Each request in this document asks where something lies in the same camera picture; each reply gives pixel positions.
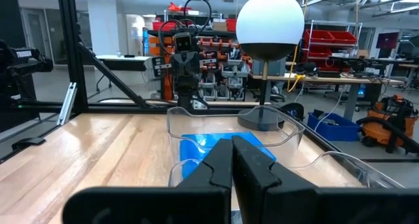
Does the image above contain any yellow extension cord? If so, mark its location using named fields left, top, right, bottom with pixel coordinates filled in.
left=286, top=45, right=307, bottom=93

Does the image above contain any white cable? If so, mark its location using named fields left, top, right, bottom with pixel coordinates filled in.
left=313, top=86, right=344, bottom=133

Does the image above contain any blue storage bin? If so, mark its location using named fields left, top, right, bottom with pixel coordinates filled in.
left=306, top=110, right=361, bottom=142

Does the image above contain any clear plastic bin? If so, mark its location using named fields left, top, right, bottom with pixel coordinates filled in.
left=168, top=150, right=406, bottom=189
left=166, top=105, right=306, bottom=189

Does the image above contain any long wooden work table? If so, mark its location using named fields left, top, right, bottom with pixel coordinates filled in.
left=247, top=71, right=406, bottom=121

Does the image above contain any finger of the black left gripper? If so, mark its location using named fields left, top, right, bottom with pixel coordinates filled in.
left=171, top=51, right=187, bottom=75
left=185, top=50, right=201, bottom=75

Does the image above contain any blue disc case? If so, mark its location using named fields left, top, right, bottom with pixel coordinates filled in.
left=179, top=131, right=278, bottom=181

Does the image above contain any white table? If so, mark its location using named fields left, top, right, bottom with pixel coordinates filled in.
left=94, top=54, right=152, bottom=71

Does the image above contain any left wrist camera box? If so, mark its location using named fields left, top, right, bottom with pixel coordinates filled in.
left=172, top=31, right=194, bottom=54

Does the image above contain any black aluminium rig frame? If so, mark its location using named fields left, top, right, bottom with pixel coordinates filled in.
left=0, top=0, right=371, bottom=162

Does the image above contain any shelf with red bins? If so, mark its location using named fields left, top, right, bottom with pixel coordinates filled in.
left=302, top=19, right=363, bottom=66

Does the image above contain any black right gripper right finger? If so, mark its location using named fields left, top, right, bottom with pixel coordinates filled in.
left=230, top=135, right=419, bottom=224

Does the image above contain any monitor with dark red screen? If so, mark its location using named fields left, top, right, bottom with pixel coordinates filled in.
left=375, top=31, right=401, bottom=50

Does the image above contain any silver aluminium bar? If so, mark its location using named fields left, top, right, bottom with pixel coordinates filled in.
left=56, top=82, right=79, bottom=126

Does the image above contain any parts shelf with small bins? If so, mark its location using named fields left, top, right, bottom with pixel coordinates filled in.
left=143, top=10, right=251, bottom=102

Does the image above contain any white globe table lamp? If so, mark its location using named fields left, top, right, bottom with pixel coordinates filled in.
left=235, top=0, right=306, bottom=132

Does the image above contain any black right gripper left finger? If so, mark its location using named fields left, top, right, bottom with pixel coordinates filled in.
left=62, top=138, right=234, bottom=224

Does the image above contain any orange shop vacuum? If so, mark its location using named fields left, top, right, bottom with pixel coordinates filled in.
left=355, top=94, right=419, bottom=155

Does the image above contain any black table edge clip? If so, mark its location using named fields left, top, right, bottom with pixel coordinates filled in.
left=11, top=136, right=47, bottom=152

